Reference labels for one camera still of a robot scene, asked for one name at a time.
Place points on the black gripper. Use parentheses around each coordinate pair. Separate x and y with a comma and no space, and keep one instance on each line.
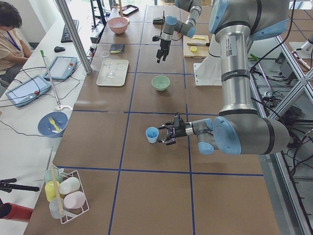
(180,132)
(165,44)

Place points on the light blue plastic cup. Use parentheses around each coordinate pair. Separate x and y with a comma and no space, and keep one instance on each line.
(152,134)

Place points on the green ceramic bowl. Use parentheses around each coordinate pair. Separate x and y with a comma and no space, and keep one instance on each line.
(160,82)

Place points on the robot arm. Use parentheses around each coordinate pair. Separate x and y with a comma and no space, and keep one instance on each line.
(238,129)
(172,24)

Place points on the pink bowl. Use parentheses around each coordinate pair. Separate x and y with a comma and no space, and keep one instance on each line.
(120,30)

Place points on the ice cubes in pink bowl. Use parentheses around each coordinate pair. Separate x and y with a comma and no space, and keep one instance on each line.
(118,24)

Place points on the blue bowl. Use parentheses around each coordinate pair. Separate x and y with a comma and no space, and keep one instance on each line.
(47,130)

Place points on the yellow plastic knife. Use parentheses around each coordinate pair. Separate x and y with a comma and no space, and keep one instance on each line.
(198,38)

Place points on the wooden cutting board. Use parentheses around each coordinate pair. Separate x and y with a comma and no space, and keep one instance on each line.
(202,51)

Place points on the cream bear tray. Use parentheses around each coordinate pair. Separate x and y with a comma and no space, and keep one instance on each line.
(120,68)

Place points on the metal knife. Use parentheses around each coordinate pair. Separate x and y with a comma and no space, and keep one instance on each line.
(198,44)

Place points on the grey folded cloth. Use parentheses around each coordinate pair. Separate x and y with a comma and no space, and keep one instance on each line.
(117,48)

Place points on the clear wine glass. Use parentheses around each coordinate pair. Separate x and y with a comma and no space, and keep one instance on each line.
(107,62)

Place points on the blue teach pendant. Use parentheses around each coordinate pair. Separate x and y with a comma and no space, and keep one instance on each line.
(28,91)
(62,67)

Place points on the black computer mouse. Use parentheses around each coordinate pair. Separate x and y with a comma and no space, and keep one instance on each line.
(58,49)

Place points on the white cup in rack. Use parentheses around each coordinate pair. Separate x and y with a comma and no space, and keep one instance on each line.
(69,185)

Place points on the pink cup in rack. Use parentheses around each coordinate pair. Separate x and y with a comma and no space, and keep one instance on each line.
(74,200)

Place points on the yellow plastic fork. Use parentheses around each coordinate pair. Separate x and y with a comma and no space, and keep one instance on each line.
(52,122)

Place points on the grabber stick green tip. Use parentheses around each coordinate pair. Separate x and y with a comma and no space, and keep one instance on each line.
(59,105)

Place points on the yellow cup in rack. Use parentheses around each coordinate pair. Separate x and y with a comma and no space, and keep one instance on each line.
(50,191)

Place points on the person in beige shirt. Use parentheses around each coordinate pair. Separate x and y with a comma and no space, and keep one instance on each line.
(14,52)

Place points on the black tripod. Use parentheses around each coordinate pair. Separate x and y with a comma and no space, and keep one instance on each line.
(8,185)

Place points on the red cylinder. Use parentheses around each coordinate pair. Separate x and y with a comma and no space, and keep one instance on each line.
(9,211)

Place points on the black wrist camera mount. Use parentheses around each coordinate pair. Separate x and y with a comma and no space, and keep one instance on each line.
(156,38)

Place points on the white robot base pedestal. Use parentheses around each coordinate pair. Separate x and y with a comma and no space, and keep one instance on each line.
(208,72)

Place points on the aluminium frame post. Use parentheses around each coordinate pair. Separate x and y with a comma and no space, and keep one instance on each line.
(65,13)

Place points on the white wire cup rack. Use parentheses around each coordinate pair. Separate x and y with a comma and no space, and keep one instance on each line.
(65,194)

